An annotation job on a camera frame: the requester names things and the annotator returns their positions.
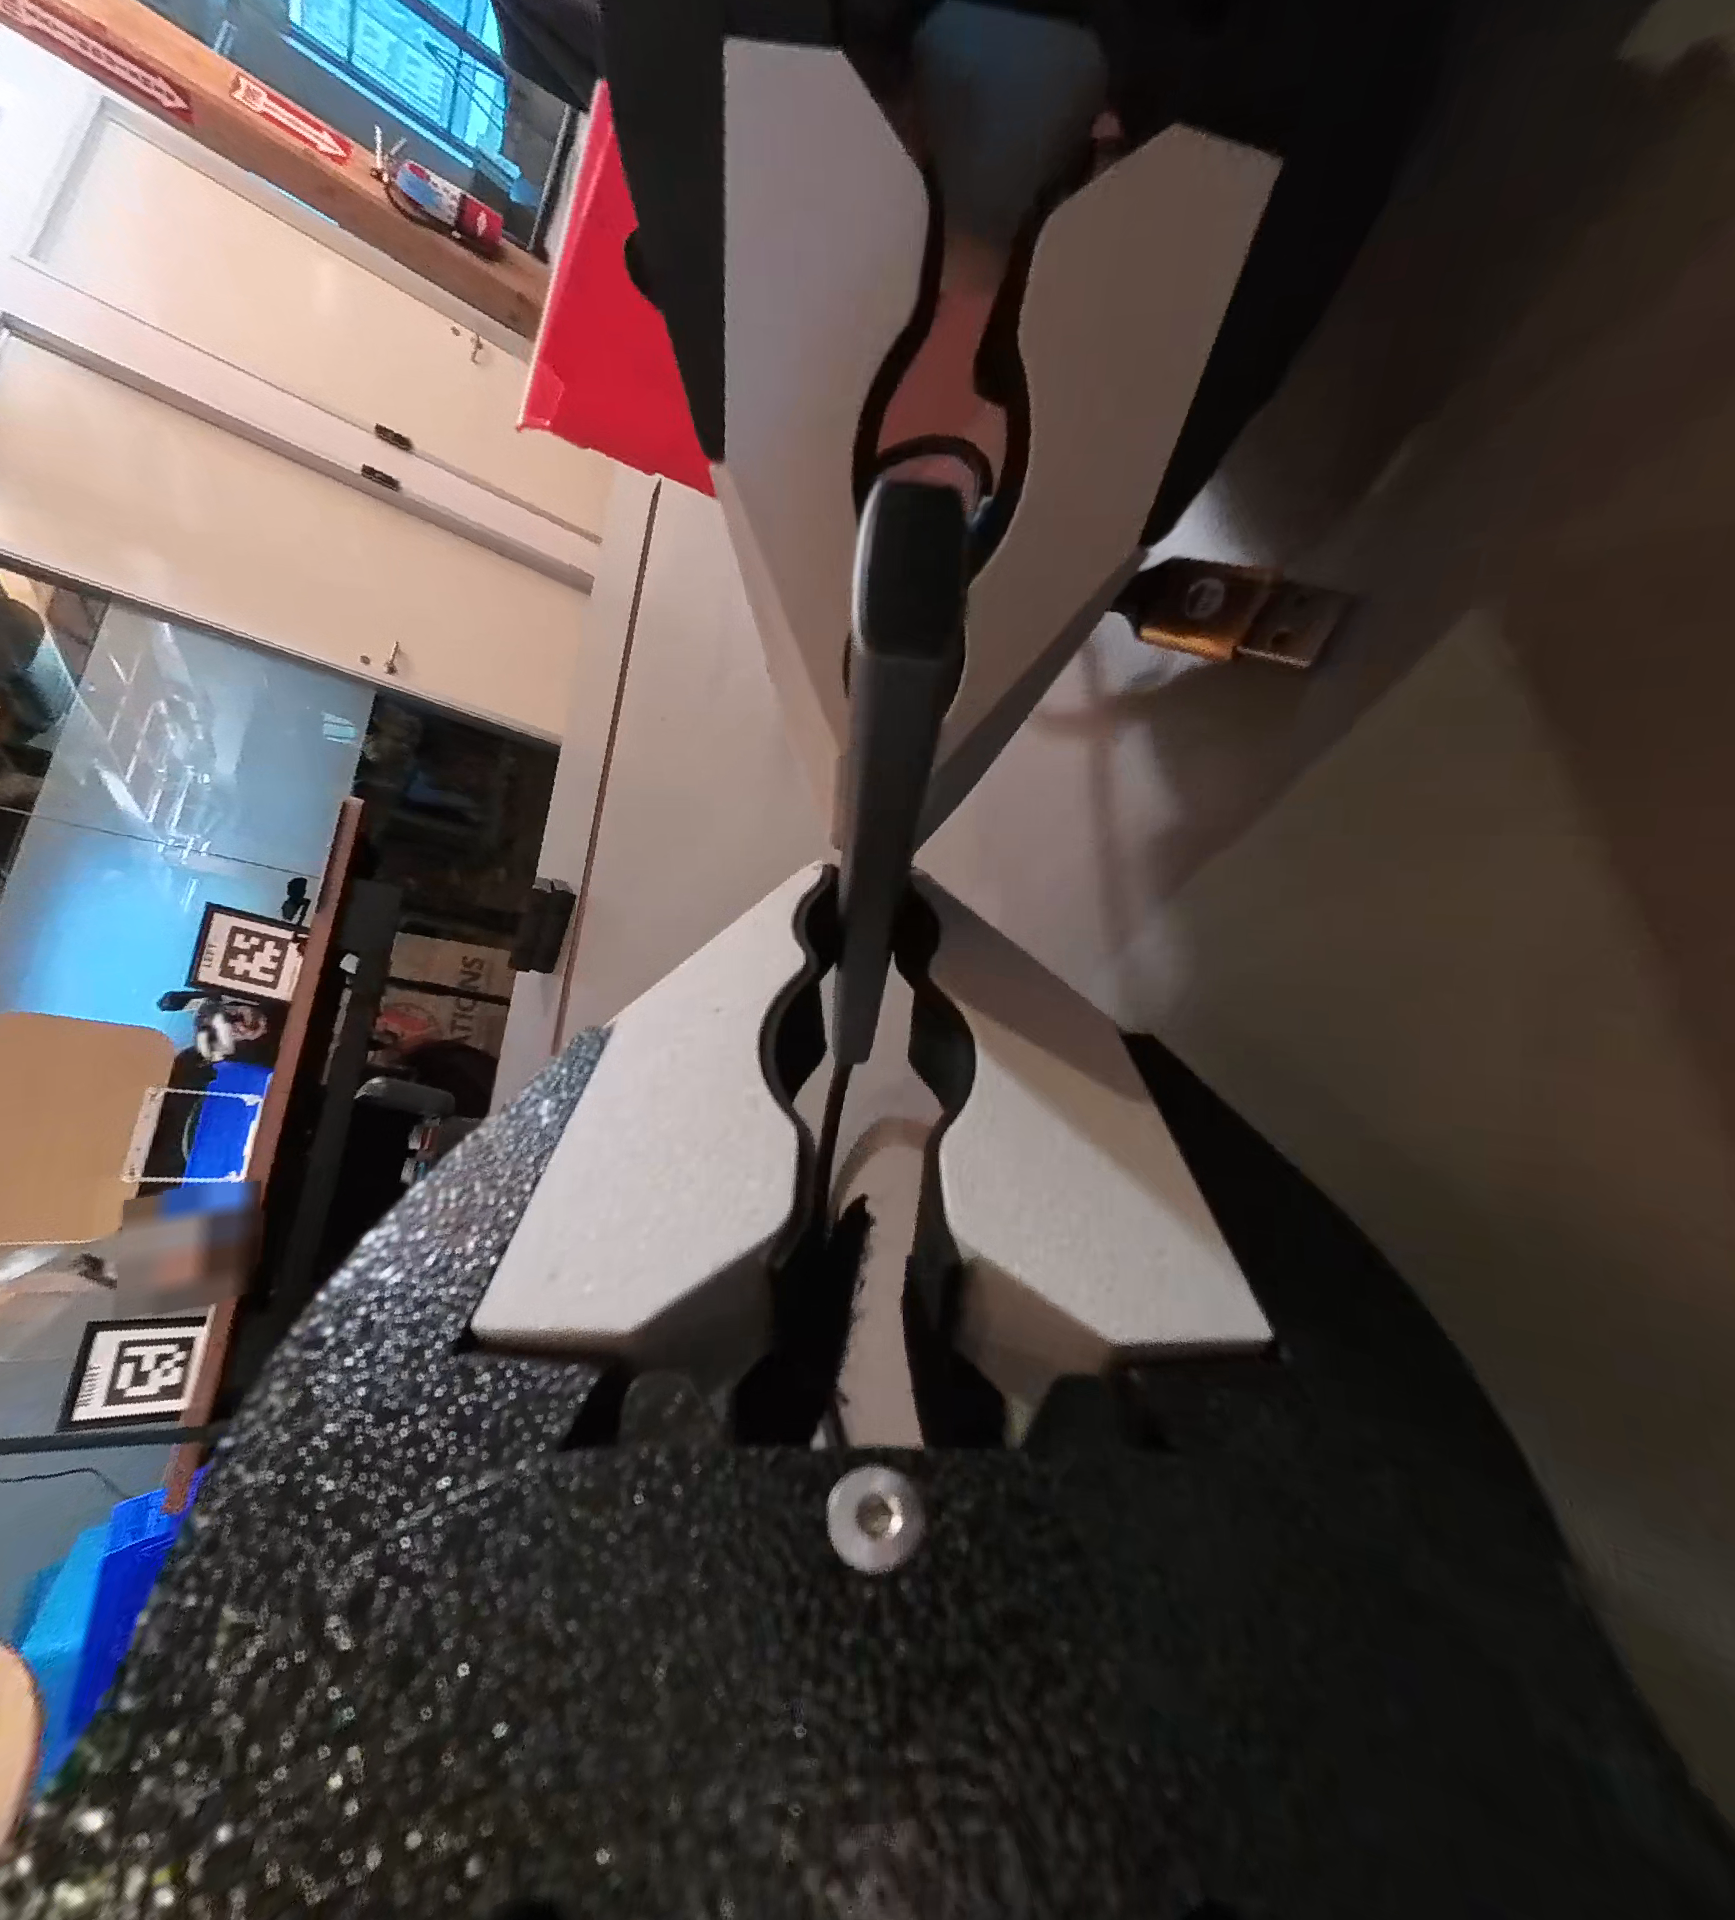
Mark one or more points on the red fire extinguisher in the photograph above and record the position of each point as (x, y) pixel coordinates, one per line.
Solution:
(445, 203)

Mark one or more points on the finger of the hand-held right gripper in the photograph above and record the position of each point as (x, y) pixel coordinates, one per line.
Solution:
(1121, 344)
(791, 301)

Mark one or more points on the person's right hand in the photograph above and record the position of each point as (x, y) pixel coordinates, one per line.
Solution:
(957, 361)

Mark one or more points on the black battery pack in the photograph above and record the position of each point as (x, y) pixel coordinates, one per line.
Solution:
(551, 923)

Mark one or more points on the large blue plastic bin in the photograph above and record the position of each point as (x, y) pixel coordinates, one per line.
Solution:
(101, 1621)

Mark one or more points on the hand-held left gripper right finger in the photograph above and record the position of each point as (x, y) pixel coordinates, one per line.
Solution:
(1091, 1201)

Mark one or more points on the small blue plastic bin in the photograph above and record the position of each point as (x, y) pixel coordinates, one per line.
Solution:
(229, 1125)

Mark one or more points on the brown cardboard box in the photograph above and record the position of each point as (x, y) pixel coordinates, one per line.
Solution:
(469, 998)

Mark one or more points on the white door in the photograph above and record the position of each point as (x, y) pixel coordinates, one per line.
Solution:
(205, 255)
(205, 495)

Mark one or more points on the red plastic bin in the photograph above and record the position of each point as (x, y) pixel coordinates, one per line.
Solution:
(603, 344)

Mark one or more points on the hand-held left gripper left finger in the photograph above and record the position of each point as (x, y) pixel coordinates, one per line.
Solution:
(641, 1201)

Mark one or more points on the black white printed tag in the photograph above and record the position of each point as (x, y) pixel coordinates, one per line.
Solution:
(251, 957)
(145, 1372)

